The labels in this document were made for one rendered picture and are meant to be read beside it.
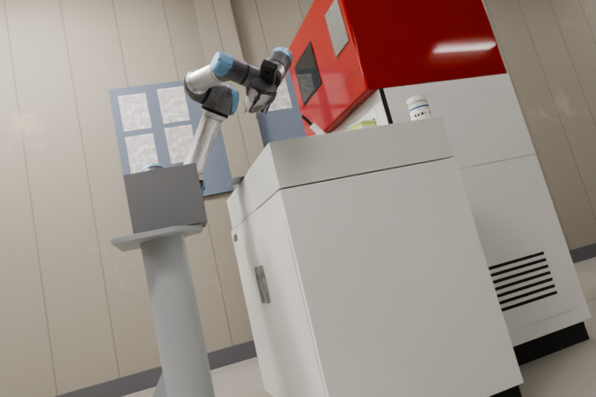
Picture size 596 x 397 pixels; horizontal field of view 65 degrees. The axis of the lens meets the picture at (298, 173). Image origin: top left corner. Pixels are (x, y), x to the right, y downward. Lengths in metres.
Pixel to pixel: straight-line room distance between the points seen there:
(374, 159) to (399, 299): 0.44
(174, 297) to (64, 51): 2.87
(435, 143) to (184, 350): 1.11
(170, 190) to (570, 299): 1.71
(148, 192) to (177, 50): 2.55
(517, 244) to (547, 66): 3.57
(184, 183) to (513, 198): 1.39
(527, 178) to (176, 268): 1.54
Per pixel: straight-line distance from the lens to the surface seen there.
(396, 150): 1.56
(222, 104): 1.94
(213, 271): 3.72
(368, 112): 2.13
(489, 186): 2.18
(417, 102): 1.70
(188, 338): 1.77
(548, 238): 2.33
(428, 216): 1.57
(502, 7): 5.60
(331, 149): 1.47
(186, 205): 1.76
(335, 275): 1.40
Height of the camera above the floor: 0.60
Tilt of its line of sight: 10 degrees up
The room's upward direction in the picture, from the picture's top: 14 degrees counter-clockwise
